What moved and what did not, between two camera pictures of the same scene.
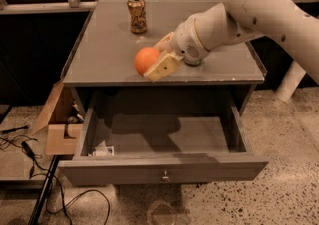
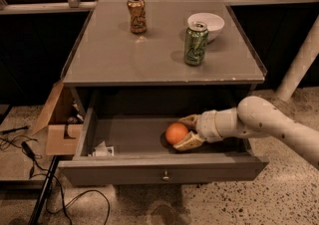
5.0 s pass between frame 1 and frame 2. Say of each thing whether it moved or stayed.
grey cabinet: stayed
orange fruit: moved
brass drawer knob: stayed
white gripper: moved
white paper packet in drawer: stayed
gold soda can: stayed
